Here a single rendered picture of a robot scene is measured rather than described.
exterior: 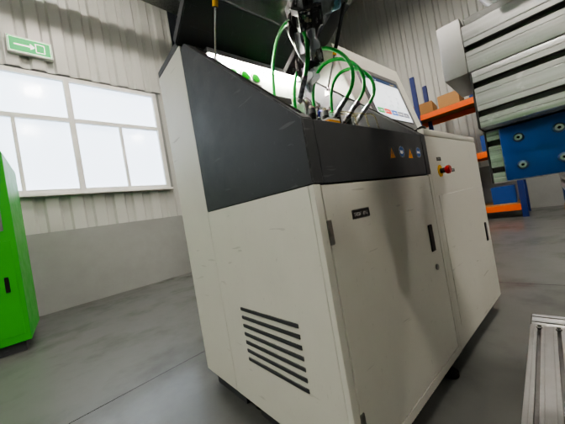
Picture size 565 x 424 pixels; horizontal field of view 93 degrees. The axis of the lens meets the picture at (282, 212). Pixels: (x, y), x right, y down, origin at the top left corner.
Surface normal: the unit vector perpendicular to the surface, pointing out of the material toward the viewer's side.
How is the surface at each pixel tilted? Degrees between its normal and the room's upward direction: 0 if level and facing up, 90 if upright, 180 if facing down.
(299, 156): 90
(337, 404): 90
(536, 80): 90
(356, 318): 90
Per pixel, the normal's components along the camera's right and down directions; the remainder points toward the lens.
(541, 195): -0.69, 0.11
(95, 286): 0.70, -0.12
